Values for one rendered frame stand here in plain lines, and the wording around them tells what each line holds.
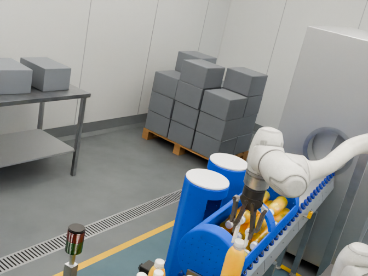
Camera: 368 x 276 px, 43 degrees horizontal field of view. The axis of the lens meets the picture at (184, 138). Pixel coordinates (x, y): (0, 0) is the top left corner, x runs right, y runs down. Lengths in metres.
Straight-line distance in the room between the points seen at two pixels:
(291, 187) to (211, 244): 0.70
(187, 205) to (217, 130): 2.78
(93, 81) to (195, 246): 4.17
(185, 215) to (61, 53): 3.10
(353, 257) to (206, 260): 0.59
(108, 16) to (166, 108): 1.34
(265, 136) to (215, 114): 4.07
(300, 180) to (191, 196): 1.55
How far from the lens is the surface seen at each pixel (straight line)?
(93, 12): 5.71
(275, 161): 1.44
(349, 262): 2.05
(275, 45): 7.44
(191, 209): 2.90
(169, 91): 5.98
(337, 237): 3.37
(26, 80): 4.39
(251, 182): 1.59
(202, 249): 2.04
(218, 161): 3.25
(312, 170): 1.48
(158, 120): 6.14
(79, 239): 1.79
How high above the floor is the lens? 2.21
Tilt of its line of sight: 19 degrees down
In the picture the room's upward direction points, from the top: 12 degrees clockwise
